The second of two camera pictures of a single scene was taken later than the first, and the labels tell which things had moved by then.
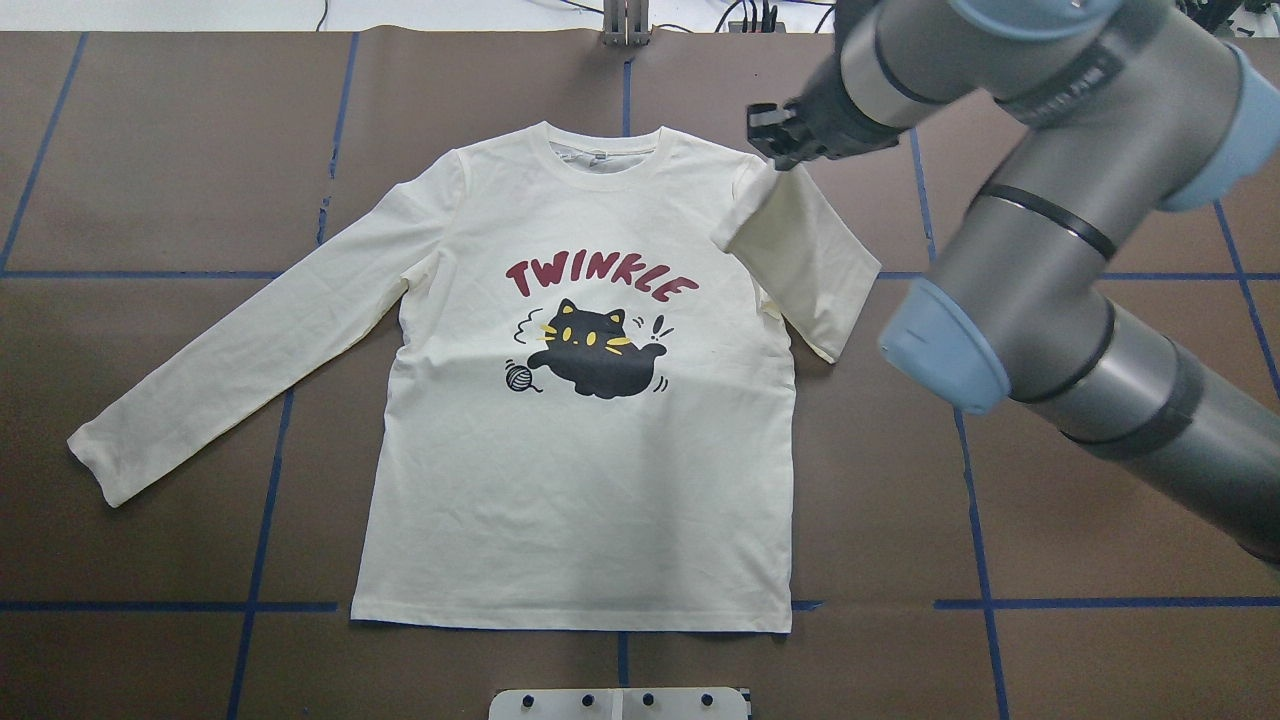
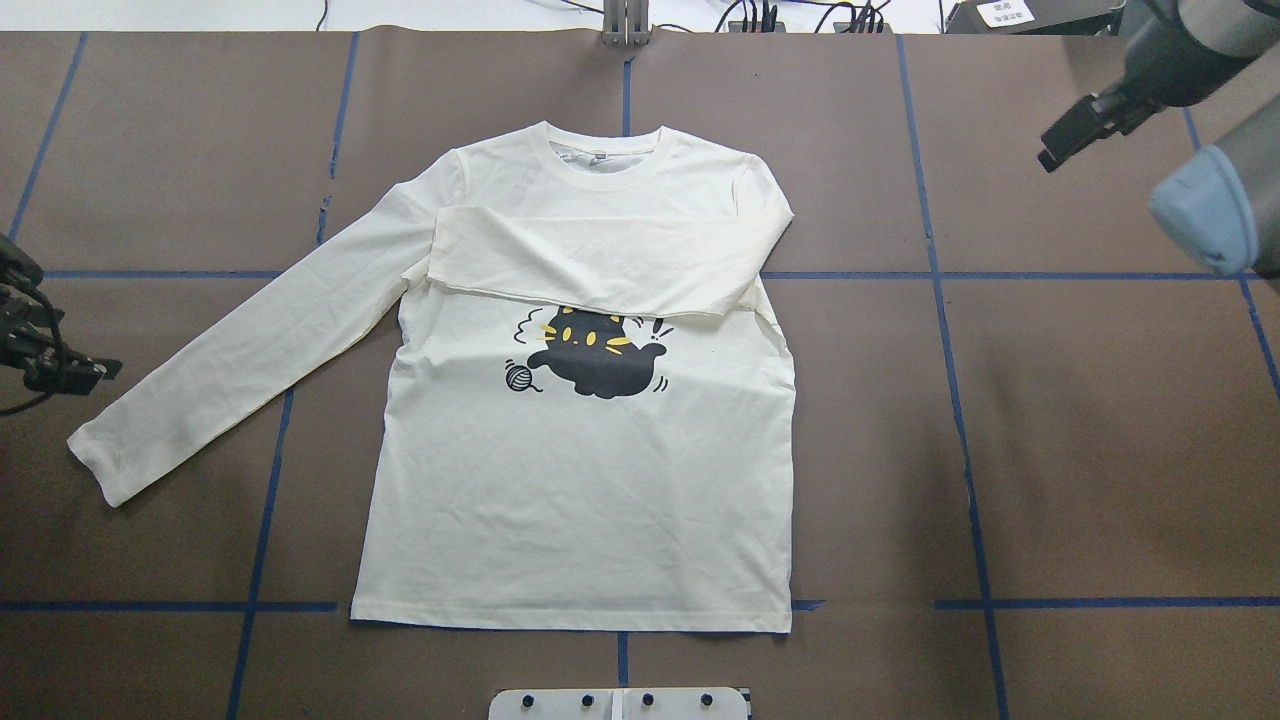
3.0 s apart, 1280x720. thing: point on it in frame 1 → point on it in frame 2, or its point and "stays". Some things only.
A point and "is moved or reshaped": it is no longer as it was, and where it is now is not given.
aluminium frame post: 626,23 stays
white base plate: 621,704 stays
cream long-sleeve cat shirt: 585,413 is moved or reshaped
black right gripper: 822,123 → 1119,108
